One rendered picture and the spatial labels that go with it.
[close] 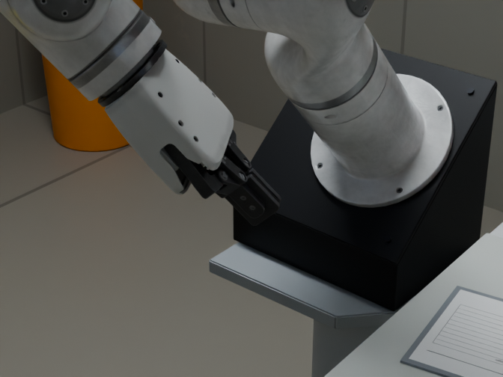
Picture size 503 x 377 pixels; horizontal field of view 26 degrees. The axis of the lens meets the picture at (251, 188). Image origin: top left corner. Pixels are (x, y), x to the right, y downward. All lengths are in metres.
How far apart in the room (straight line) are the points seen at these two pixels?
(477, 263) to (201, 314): 1.66
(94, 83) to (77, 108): 2.70
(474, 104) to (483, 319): 0.37
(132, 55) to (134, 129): 0.06
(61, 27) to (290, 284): 0.69
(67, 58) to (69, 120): 2.74
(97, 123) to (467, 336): 2.63
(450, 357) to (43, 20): 0.50
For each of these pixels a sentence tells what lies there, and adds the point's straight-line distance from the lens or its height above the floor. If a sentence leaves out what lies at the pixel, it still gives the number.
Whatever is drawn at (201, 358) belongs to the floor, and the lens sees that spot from 2.65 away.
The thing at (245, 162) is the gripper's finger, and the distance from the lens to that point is 0.95.
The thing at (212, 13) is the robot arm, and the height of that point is 1.22.
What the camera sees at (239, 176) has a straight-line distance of 0.92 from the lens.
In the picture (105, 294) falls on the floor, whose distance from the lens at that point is 2.90.
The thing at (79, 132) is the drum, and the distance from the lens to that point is 3.62.
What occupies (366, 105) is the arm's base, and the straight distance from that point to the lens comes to 1.25.
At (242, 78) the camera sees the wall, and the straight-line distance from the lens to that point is 3.76.
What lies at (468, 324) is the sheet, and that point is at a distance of 1.10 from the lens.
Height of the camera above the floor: 1.59
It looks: 28 degrees down
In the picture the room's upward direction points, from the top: straight up
